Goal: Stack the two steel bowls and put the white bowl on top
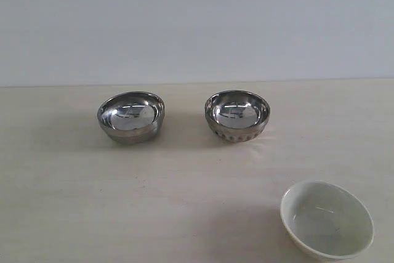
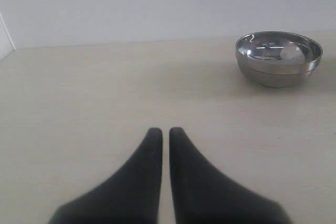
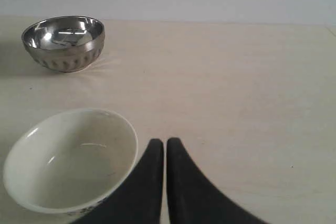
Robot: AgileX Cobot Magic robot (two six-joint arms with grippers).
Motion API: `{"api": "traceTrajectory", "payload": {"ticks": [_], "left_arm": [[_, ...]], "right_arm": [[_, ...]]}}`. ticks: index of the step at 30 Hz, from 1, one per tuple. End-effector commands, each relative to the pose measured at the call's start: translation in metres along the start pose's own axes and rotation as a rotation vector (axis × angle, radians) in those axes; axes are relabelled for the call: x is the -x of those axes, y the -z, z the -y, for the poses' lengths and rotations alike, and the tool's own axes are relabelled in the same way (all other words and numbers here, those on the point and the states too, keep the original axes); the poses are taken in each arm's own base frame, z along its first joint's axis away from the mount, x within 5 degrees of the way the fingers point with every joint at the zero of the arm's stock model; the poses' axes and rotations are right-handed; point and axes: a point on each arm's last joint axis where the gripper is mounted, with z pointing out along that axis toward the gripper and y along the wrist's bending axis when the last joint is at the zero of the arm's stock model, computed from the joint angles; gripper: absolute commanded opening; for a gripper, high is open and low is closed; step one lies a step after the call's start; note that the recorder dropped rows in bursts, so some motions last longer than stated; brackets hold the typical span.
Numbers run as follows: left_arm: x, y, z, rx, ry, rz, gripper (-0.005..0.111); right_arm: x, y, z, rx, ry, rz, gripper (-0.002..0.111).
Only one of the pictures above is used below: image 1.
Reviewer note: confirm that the patterned stainless steel bowl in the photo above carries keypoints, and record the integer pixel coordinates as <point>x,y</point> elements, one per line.
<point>237,116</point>

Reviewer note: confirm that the plain stainless steel bowl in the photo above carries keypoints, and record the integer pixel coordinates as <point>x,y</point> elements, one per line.
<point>132,117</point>

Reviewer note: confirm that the white ceramic bowl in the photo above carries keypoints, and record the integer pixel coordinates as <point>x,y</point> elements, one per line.
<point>326,221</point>

